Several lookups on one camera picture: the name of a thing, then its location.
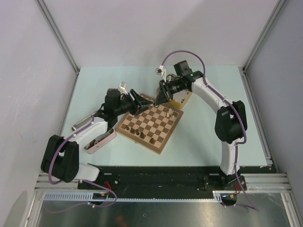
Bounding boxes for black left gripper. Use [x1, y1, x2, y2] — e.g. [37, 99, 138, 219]
[115, 89, 153, 116]

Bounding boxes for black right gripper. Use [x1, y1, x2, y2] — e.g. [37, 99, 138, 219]
[154, 78, 183, 106]

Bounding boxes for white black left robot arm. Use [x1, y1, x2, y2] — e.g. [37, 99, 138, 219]
[41, 89, 152, 189]

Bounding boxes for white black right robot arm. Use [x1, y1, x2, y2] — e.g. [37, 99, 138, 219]
[154, 61, 248, 190]

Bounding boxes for wooden folding chess board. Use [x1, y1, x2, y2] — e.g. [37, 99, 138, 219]
[116, 103, 184, 154]

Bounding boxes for yellow metal tin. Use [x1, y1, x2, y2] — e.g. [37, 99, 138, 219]
[156, 74, 192, 109]

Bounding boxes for pink metal tin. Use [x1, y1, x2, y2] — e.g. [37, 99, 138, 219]
[71, 114, 116, 154]

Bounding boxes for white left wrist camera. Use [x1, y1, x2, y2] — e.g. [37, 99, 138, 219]
[118, 81, 128, 95]

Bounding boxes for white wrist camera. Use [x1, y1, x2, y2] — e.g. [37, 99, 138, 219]
[118, 81, 128, 95]
[155, 65, 167, 82]

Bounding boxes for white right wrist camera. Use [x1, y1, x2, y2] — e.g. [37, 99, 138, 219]
[155, 65, 167, 82]

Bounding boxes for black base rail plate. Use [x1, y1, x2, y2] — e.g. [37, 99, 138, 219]
[78, 165, 277, 197]

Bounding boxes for white cable duct strip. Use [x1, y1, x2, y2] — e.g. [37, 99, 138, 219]
[44, 191, 223, 202]

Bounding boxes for aluminium front frame rail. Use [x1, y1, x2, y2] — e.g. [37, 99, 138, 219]
[34, 173, 292, 193]

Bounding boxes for left aluminium corner post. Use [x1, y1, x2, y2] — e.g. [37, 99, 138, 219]
[35, 0, 80, 73]

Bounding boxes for aluminium corner post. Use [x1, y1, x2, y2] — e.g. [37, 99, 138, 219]
[243, 0, 288, 71]
[35, 0, 80, 73]

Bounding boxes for right aluminium corner post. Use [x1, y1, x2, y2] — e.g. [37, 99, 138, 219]
[243, 0, 288, 71]

